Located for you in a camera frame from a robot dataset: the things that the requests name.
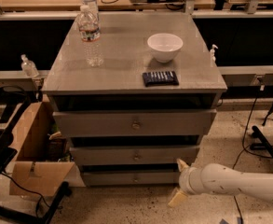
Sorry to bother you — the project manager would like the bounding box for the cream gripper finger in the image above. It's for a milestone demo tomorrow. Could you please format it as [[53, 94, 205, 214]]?
[[168, 188, 187, 207], [176, 159, 189, 173]]

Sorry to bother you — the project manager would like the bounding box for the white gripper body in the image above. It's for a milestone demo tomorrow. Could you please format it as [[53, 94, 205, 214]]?
[[179, 167, 204, 195]]

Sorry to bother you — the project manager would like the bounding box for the grey bottom drawer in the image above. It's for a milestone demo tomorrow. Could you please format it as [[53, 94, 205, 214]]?
[[81, 170, 179, 186]]

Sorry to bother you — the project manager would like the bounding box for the grey drawer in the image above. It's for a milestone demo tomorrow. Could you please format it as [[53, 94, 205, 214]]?
[[81, 170, 179, 186], [53, 109, 216, 137], [70, 146, 199, 166]]

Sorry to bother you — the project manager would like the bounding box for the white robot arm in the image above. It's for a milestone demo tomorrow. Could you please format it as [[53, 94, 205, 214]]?
[[169, 159, 273, 207]]

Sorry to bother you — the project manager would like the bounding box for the grey middle drawer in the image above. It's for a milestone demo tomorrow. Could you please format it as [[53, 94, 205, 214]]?
[[70, 146, 199, 166]]

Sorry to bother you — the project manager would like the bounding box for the grey top drawer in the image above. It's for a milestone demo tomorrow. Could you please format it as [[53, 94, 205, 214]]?
[[53, 109, 216, 137]]

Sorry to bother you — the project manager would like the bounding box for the grey drawer cabinet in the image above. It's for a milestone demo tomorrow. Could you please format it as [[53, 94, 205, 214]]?
[[43, 12, 226, 187]]

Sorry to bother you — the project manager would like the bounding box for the black stand base right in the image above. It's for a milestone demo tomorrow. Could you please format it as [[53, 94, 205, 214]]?
[[250, 126, 273, 159]]

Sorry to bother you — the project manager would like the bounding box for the small white pump bottle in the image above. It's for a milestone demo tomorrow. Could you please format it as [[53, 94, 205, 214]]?
[[210, 44, 218, 63]]

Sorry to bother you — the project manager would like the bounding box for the white bowl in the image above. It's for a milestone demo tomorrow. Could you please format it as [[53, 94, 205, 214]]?
[[147, 33, 184, 63]]

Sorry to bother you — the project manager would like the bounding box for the brown cardboard box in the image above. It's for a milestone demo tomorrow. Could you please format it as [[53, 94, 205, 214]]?
[[9, 102, 74, 197]]

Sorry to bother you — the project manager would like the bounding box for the clear front water bottle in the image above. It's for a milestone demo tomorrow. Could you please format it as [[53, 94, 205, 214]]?
[[77, 5, 103, 67]]

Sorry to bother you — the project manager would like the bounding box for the clear sanitizer bottle left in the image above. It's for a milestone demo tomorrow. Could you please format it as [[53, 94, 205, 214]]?
[[20, 54, 39, 77]]

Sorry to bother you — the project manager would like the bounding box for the black floor cable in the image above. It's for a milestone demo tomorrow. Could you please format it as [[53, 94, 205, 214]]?
[[231, 77, 267, 224]]

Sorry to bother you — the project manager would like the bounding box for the black stand frame left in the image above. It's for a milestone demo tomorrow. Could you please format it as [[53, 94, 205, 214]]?
[[0, 85, 72, 224]]

